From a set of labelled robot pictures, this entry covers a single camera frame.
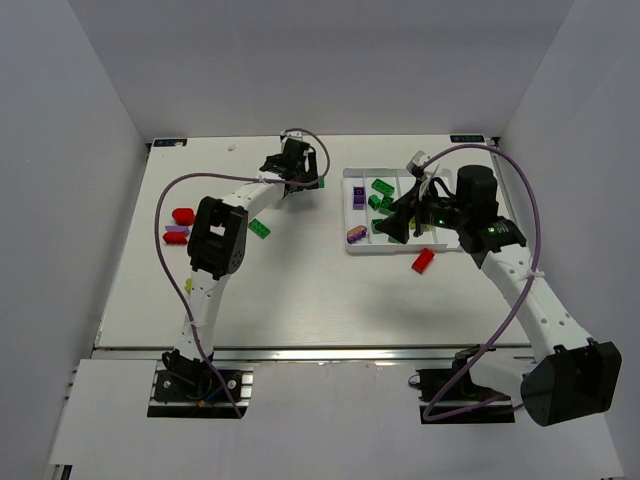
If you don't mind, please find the left blue table sticker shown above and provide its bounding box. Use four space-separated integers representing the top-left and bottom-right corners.
152 138 187 148

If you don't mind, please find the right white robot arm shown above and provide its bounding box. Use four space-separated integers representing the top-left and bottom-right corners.
376 165 622 426

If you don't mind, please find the blue table sticker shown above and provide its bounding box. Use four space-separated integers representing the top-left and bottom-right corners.
449 134 485 144
152 138 187 148

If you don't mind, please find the green long lego plate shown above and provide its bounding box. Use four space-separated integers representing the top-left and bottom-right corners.
371 178 395 196

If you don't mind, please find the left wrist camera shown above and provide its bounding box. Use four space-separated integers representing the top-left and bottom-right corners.
279 129 304 143

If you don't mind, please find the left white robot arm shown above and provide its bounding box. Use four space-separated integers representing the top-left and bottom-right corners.
163 131 318 383

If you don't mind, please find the purple cable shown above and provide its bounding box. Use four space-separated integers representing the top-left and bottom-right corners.
154 127 332 420
419 145 542 423

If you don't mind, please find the red curved lego brick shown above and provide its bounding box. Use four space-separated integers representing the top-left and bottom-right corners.
162 231 188 245

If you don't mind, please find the red rounded lego brick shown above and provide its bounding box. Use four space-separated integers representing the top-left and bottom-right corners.
172 208 195 226

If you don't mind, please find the red rectangular lego brick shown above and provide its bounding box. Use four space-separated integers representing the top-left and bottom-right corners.
411 248 435 274

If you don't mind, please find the white divided tray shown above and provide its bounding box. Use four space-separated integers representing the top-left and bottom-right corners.
341 166 469 257

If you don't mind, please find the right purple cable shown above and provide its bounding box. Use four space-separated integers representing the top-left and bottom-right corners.
419 145 542 423

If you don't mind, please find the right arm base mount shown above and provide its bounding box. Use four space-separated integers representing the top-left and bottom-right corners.
407 345 523 425

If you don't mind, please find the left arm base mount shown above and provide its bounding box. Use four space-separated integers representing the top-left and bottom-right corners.
147 350 251 420

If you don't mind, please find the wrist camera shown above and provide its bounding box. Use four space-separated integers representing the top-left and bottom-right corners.
406 150 440 198
279 129 304 143

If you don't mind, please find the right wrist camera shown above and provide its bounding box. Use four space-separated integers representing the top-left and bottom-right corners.
406 150 440 198

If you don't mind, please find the right blue table sticker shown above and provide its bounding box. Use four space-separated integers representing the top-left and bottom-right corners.
449 134 485 144

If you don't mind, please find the purple curved lego brick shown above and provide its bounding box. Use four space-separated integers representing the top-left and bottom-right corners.
165 225 190 237

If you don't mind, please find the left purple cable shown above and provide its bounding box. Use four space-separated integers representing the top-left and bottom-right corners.
154 127 332 420

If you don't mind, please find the green square lego brick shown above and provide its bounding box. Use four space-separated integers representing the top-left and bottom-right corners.
368 195 381 210

